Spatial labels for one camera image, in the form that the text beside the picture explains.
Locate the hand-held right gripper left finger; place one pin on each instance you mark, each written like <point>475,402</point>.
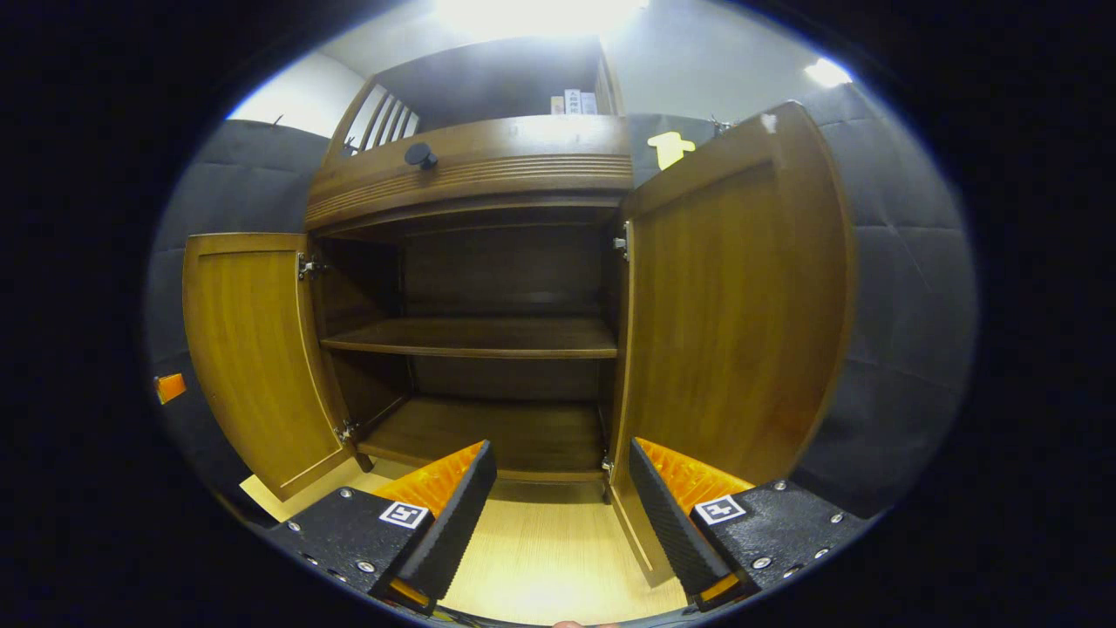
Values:
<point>458,523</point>

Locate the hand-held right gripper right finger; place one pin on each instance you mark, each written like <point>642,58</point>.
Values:
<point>667,523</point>

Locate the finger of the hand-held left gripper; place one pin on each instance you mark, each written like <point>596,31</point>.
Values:
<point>171,387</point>

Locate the wooden cabinet door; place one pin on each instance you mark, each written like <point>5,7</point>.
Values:
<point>253,349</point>
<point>741,305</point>

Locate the wooden inner shelf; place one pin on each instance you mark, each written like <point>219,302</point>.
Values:
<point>479,336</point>

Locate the black backdrop cloth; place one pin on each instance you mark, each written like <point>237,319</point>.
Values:
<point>907,305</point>

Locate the black round drawer knob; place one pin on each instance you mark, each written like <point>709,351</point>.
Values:
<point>421,156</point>

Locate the wooden drawer front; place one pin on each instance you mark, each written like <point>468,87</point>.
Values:
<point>523,144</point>

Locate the grey book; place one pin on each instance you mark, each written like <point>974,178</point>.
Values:
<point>588,104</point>

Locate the white book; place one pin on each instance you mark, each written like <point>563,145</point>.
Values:
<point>573,102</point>

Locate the small ceiling light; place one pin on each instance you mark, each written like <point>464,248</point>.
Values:
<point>826,72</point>

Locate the large ceiling light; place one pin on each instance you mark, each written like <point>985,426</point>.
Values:
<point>540,13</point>

